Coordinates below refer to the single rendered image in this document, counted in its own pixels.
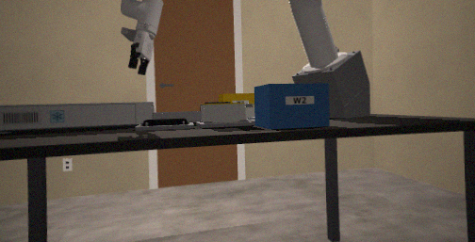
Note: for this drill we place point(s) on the yellow open bin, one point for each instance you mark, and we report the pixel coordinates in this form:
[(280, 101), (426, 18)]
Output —
[(246, 98)]

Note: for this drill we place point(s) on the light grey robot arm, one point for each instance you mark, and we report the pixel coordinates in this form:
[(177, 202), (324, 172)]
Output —
[(309, 17)]

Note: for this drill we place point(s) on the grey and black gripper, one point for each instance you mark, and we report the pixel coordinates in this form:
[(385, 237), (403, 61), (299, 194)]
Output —
[(143, 44)]

